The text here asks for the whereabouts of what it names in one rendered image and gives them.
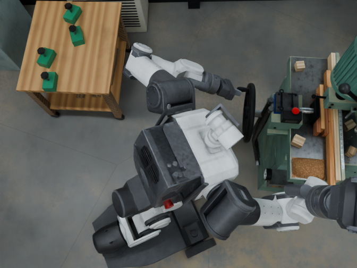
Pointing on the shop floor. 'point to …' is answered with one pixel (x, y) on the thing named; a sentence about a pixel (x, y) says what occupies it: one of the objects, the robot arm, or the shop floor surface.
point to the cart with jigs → (75, 57)
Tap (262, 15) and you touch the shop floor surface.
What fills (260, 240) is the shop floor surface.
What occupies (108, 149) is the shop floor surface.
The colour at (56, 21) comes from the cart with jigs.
